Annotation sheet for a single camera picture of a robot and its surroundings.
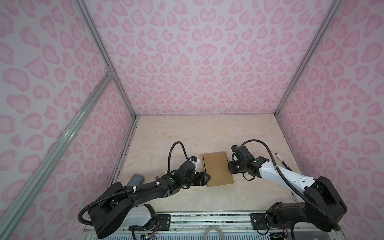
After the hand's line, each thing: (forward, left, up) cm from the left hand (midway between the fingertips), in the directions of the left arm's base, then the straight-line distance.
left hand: (208, 176), depth 80 cm
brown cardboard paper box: (+8, -5, -3) cm, 10 cm away
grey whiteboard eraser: (+1, +41, -6) cm, 41 cm away
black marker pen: (+11, -48, -7) cm, 49 cm away
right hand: (+7, -13, -2) cm, 15 cm away
